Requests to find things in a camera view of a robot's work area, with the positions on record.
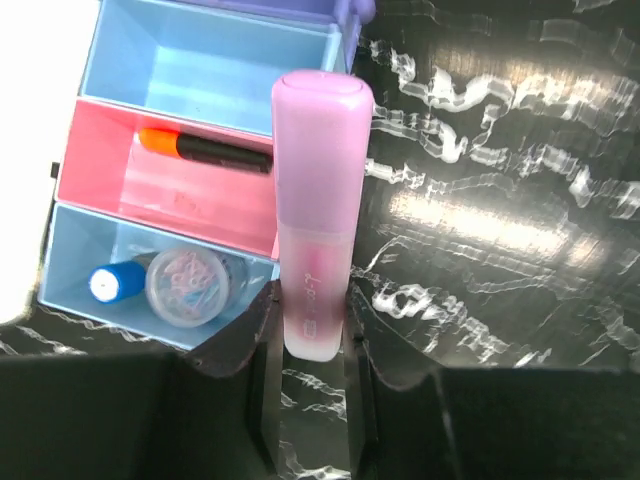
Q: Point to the orange black marker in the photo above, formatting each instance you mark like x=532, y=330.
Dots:
x=203, y=150

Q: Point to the black marble pattern mat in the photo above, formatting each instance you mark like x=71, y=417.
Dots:
x=500, y=227

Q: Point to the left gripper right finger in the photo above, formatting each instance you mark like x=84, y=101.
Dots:
x=411, y=418

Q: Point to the pink bin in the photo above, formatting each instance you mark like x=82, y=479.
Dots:
x=107, y=170

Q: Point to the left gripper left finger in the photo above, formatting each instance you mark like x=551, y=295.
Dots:
x=211, y=413

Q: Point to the purple bin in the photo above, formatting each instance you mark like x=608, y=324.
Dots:
x=348, y=15

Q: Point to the white dry-erase board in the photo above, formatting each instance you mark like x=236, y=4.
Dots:
x=44, y=46

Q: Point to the pink eraser stick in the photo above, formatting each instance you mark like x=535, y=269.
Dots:
x=321, y=130

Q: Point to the small clear glue bottle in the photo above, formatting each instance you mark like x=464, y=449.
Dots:
x=185, y=286

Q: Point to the light blue bin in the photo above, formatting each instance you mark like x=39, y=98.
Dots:
x=201, y=64
x=81, y=240

